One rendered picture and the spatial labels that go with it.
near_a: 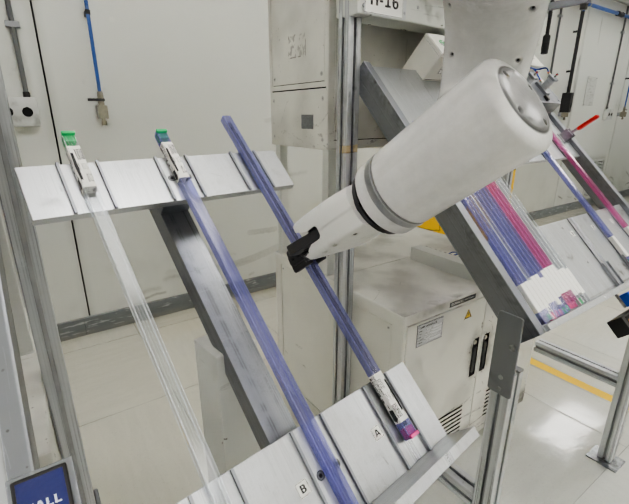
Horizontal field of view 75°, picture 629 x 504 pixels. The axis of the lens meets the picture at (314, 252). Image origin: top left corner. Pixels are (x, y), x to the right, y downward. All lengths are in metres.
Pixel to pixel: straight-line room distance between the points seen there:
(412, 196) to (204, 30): 2.17
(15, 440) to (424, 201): 0.43
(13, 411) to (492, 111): 0.49
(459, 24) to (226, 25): 2.16
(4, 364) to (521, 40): 0.56
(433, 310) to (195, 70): 1.79
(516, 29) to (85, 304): 2.30
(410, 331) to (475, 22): 0.81
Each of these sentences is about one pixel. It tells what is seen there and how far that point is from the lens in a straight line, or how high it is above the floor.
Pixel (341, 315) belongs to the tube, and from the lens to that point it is 0.52.
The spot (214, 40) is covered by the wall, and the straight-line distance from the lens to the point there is 2.49.
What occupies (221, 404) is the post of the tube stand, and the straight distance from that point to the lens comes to 0.56.
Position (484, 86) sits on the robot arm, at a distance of 0.34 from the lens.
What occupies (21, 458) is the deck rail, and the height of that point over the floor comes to 0.80.
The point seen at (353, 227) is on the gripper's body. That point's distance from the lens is 0.42.
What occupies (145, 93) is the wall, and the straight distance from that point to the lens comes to 2.35.
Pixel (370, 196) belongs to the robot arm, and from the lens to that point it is 0.40.
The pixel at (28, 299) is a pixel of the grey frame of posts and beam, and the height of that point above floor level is 0.79.
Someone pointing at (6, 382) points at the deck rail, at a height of 0.85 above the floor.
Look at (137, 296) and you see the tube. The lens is 0.45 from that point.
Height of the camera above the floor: 1.09
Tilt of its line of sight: 18 degrees down
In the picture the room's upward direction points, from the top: straight up
